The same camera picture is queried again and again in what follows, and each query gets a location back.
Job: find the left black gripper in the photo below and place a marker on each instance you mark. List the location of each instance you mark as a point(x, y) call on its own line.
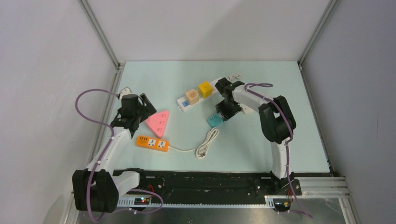
point(147, 110)

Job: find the white multicolour power strip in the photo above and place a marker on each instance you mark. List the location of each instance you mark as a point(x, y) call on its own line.
point(184, 106)

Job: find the beige cube socket adapter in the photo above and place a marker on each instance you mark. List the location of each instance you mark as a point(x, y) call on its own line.
point(192, 96)

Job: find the right circuit board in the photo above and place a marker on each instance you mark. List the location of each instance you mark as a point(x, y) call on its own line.
point(281, 207)

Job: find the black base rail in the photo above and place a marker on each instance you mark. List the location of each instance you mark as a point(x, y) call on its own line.
point(214, 188)

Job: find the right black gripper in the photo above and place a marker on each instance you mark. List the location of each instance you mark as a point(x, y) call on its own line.
point(221, 108)

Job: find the left circuit board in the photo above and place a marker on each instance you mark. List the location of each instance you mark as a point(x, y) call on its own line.
point(142, 201)

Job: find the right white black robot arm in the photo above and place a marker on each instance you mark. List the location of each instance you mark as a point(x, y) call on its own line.
point(276, 119)

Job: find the pink triangular power socket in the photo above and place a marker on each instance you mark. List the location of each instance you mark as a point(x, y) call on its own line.
point(157, 123)

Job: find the circuit board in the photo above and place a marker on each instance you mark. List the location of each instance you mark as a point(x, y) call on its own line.
point(281, 207)
point(142, 201)

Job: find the light green table mat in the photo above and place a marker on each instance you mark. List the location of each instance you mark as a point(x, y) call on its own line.
point(240, 145)

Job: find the teal power strip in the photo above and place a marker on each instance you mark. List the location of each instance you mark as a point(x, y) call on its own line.
point(215, 120)

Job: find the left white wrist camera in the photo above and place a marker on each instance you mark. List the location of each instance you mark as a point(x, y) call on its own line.
point(125, 91)

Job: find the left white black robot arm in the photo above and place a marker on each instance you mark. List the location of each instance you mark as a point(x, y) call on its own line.
point(95, 188)

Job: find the left aluminium frame post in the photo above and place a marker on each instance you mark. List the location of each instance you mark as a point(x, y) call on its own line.
point(86, 7)

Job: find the yellow cube socket adapter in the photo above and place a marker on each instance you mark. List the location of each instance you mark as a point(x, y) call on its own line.
point(205, 89)

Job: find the small white plug adapter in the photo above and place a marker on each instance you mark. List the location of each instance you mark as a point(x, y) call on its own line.
point(246, 110)

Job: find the aluminium frame post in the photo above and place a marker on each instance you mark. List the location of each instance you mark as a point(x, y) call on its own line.
point(324, 19)
point(86, 7)

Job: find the orange power strip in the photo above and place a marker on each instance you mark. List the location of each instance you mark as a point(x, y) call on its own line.
point(152, 143)

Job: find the right aluminium frame post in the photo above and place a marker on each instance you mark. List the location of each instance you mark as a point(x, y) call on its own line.
point(324, 19)

